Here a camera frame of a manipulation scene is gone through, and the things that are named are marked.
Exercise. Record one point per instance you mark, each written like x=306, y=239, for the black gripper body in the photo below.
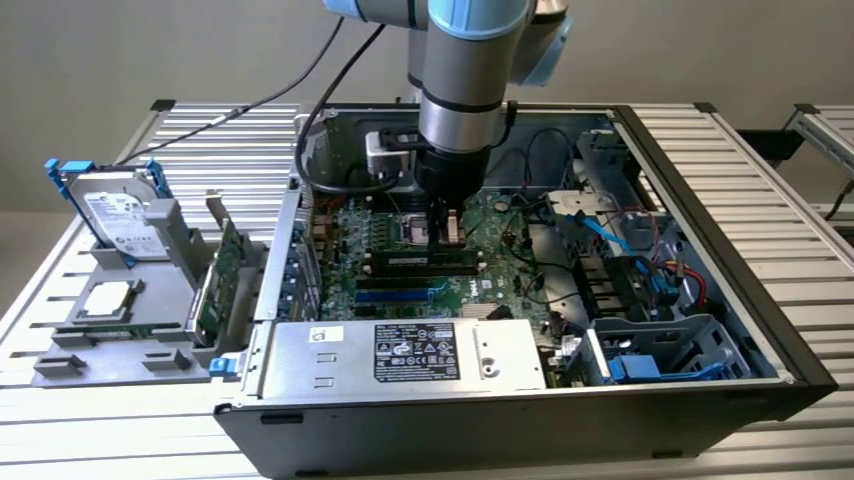
x=450, y=172

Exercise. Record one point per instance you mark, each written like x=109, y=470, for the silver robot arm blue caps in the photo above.
x=461, y=75

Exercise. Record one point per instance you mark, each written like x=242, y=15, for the RAM stick with white label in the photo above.
x=408, y=259

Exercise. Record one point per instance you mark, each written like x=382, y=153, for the empty black RAM slot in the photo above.
x=421, y=271

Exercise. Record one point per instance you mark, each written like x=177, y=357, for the green RAM stick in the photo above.
x=121, y=330

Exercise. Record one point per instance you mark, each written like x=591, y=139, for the metal socket cover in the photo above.
x=456, y=227

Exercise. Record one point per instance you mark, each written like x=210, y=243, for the CPU socket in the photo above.
x=414, y=230

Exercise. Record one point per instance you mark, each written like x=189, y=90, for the long black expansion slot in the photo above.
x=394, y=283

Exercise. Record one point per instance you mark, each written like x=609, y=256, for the green motherboard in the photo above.
x=468, y=295

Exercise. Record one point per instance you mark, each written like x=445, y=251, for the blue expansion slot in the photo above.
x=394, y=296

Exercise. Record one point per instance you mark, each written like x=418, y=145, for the silver chipset heatsink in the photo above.
x=478, y=312

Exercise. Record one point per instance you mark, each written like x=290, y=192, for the silver upper drive cage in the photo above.
x=588, y=205

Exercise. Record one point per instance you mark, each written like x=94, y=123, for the short black expansion slot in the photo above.
x=377, y=312

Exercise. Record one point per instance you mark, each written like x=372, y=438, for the silver power supply with label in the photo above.
x=361, y=370

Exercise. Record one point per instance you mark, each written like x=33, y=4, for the green graphics card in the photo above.
x=230, y=260

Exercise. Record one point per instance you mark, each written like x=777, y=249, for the silver disk bay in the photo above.
x=681, y=340

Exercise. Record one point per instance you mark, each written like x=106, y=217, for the blue case latch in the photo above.
x=222, y=366

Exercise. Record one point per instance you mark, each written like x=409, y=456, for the black open PC case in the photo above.
x=468, y=440

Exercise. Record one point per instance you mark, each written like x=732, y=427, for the silver hard disk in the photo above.
x=121, y=215

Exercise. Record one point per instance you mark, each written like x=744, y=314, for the grey parts rack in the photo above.
x=154, y=360

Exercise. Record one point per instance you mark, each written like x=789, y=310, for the silver CPU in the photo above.
x=107, y=300

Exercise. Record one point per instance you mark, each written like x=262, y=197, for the metal slat side table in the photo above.
x=824, y=130

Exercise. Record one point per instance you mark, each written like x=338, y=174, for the blue disk carrier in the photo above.
x=57, y=172

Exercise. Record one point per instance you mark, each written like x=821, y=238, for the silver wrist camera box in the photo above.
x=388, y=160

